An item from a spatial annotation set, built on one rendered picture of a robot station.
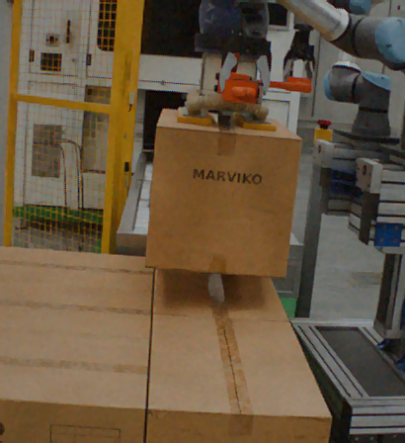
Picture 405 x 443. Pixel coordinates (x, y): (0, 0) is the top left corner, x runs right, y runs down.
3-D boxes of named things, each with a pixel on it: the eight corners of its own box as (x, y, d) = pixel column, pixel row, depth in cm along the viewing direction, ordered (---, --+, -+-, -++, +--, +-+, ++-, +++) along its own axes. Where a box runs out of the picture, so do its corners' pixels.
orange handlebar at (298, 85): (213, 81, 258) (214, 70, 257) (300, 90, 260) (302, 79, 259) (229, 99, 168) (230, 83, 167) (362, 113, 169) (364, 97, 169)
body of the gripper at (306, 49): (291, 60, 254) (294, 25, 251) (287, 60, 262) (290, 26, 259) (313, 62, 254) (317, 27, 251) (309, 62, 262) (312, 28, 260)
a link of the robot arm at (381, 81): (381, 110, 276) (385, 72, 273) (349, 105, 283) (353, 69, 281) (393, 109, 286) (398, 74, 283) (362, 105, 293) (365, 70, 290)
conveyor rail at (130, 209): (137, 180, 510) (139, 152, 506) (145, 181, 511) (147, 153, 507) (114, 283, 285) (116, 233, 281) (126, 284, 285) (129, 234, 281)
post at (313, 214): (290, 338, 357) (314, 127, 336) (304, 338, 358) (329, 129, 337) (292, 343, 351) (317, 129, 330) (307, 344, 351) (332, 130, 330)
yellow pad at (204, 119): (177, 113, 251) (179, 98, 249) (207, 116, 251) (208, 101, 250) (176, 123, 217) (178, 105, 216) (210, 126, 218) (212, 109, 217)
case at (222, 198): (153, 220, 271) (162, 108, 262) (264, 229, 273) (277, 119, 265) (144, 267, 212) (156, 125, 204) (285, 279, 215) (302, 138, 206)
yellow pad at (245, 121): (234, 118, 252) (236, 103, 250) (264, 121, 252) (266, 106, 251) (242, 129, 218) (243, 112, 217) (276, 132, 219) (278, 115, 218)
